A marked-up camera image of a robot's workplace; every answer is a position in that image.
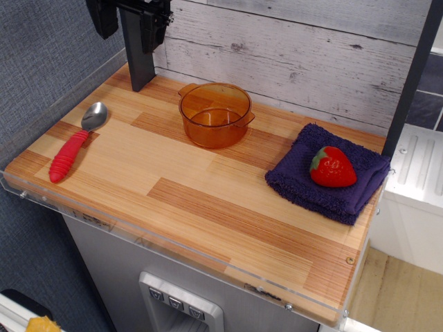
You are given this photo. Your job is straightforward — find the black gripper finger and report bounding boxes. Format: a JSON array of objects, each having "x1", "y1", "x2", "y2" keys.
[{"x1": 86, "y1": 0, "x2": 118, "y2": 39}]

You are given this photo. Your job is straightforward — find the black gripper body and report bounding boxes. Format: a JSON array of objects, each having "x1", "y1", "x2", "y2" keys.
[{"x1": 116, "y1": 0, "x2": 174, "y2": 54}]

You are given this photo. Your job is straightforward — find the orange transparent plastic pot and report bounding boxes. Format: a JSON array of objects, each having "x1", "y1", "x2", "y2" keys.
[{"x1": 179, "y1": 83, "x2": 255, "y2": 149}]

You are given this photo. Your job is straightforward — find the purple folded towel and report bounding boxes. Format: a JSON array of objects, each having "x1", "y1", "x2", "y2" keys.
[{"x1": 264, "y1": 124, "x2": 390, "y2": 225}]

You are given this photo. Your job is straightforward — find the clear acrylic table guard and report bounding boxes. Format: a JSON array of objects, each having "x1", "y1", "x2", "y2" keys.
[{"x1": 4, "y1": 170, "x2": 359, "y2": 326}]

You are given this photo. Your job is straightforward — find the red toy strawberry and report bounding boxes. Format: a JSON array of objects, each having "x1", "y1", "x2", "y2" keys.
[{"x1": 309, "y1": 146, "x2": 357, "y2": 188}]

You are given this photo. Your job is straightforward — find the grey toy fridge dispenser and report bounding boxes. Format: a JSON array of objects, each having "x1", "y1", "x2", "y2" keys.
[{"x1": 139, "y1": 272, "x2": 225, "y2": 331}]

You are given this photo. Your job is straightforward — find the yellow object at corner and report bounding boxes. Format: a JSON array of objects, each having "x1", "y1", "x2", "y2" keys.
[{"x1": 25, "y1": 316, "x2": 62, "y2": 332}]

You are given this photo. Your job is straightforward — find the white toy sink unit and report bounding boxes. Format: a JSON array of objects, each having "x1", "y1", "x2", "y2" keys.
[{"x1": 369, "y1": 124, "x2": 442, "y2": 273}]

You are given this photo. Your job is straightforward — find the dark grey left post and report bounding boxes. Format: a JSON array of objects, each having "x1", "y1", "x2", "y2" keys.
[{"x1": 119, "y1": 9, "x2": 156, "y2": 92}]

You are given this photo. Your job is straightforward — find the dark grey post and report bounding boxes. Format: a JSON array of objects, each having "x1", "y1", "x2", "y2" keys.
[
  {"x1": 119, "y1": 9, "x2": 156, "y2": 92},
  {"x1": 381, "y1": 0, "x2": 442, "y2": 158}
]

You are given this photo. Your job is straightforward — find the red handled metal spoon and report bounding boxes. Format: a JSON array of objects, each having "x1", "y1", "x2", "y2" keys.
[{"x1": 48, "y1": 102, "x2": 108, "y2": 183}]

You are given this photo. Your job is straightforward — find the dark grey right post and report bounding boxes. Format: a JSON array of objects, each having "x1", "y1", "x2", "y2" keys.
[{"x1": 381, "y1": 0, "x2": 442, "y2": 158}]

